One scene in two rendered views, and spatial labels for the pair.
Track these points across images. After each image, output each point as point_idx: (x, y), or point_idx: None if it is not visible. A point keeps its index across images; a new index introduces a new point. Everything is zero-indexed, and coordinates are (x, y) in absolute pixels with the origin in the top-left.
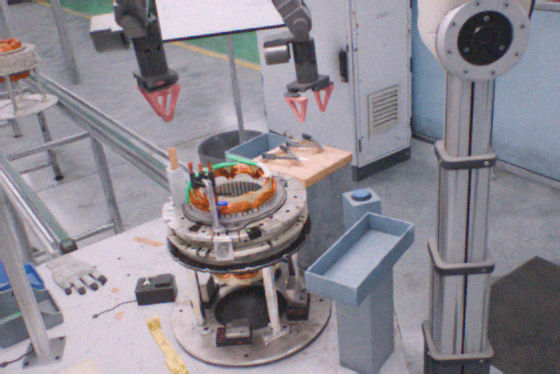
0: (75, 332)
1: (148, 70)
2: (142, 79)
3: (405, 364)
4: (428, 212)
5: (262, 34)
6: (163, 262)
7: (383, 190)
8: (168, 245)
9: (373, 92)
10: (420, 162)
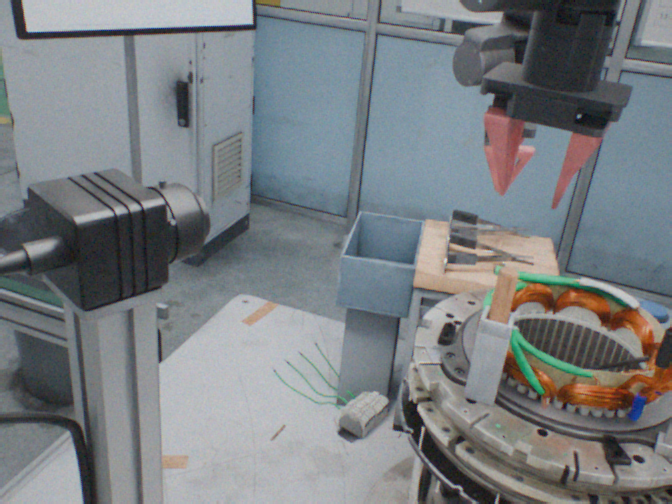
0: None
1: (589, 74)
2: (575, 98)
3: None
4: (314, 298)
5: (14, 49)
6: (228, 502)
7: (240, 275)
8: (476, 498)
9: (218, 141)
10: (264, 232)
